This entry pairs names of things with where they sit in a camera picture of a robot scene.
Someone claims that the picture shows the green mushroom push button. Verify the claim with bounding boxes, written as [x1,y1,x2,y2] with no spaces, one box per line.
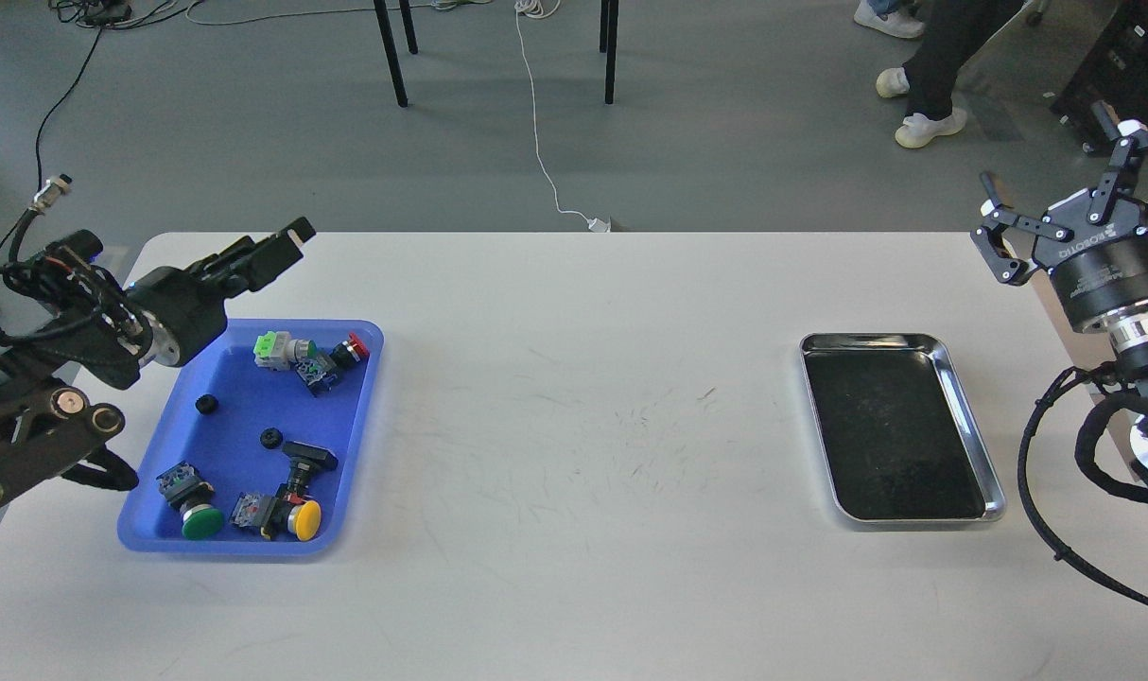
[156,462,224,540]

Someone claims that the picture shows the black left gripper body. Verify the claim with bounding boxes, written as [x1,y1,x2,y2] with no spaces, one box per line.
[126,266,228,367]

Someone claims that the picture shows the black equipment cart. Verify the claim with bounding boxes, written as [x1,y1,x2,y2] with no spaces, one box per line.
[1052,1,1148,154]

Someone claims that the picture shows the red push button switch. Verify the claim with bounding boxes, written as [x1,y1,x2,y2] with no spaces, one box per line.
[292,332,371,396]

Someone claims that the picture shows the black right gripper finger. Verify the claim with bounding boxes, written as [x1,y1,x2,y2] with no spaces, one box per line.
[971,171,1075,287]
[1088,100,1148,227]

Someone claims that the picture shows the white sneaker top right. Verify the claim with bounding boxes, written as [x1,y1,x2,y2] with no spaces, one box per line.
[852,1,926,40]

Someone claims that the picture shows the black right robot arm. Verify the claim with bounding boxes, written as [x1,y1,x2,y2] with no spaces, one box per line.
[971,100,1148,608]

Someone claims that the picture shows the small black gear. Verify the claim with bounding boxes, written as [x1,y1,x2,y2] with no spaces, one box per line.
[195,393,219,415]
[258,428,284,449]

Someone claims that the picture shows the white sneaker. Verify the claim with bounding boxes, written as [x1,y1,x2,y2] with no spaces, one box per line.
[852,1,926,40]
[895,108,968,149]

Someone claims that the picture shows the blue plastic tray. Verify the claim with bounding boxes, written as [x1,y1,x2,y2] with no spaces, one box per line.
[117,319,383,559]

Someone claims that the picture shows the yellow push button switch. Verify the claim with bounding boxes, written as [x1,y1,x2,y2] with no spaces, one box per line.
[228,492,321,542]

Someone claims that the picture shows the black table leg right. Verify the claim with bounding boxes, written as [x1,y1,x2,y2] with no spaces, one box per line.
[599,0,620,105]

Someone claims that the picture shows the silver metal tray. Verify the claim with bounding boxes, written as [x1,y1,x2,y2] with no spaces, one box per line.
[799,333,1006,529]

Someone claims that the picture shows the person black trousers leg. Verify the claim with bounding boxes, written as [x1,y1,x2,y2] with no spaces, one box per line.
[902,1,1024,119]

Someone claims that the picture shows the black cable on floor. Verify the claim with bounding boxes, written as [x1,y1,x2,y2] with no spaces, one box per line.
[0,0,377,358]

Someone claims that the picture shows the black table leg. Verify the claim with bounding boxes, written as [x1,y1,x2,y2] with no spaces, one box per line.
[374,0,419,108]
[599,0,620,105]

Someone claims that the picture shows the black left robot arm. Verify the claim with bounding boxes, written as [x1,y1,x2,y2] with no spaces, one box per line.
[0,175,315,508]

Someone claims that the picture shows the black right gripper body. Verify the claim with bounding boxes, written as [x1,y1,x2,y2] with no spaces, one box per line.
[1034,189,1148,335]

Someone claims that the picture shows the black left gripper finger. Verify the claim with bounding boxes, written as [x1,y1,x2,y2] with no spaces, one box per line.
[192,217,316,285]
[217,250,302,299]

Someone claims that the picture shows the black table leg left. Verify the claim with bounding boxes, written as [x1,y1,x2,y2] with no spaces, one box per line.
[374,0,419,108]

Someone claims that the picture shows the green white push button switch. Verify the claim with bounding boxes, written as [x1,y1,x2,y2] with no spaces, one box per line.
[253,331,318,371]

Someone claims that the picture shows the white cable on floor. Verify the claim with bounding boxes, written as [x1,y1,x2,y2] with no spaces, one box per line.
[514,0,611,233]

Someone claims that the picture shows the black push button switch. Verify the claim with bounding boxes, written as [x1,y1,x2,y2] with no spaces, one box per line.
[281,441,338,498]

